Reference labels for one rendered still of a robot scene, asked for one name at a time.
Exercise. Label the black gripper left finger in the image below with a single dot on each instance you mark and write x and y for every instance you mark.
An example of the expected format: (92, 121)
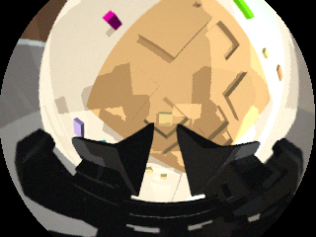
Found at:
(129, 156)

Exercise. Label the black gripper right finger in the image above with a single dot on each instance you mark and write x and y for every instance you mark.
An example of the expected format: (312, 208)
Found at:
(204, 160)

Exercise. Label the green flat bar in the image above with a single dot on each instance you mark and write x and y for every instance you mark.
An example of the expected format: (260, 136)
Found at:
(244, 9)

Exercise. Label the magenta block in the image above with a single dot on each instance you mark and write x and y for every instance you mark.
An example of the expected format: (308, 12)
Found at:
(112, 20)

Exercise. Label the purple rectangular block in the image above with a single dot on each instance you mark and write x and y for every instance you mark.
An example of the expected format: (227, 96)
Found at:
(78, 127)

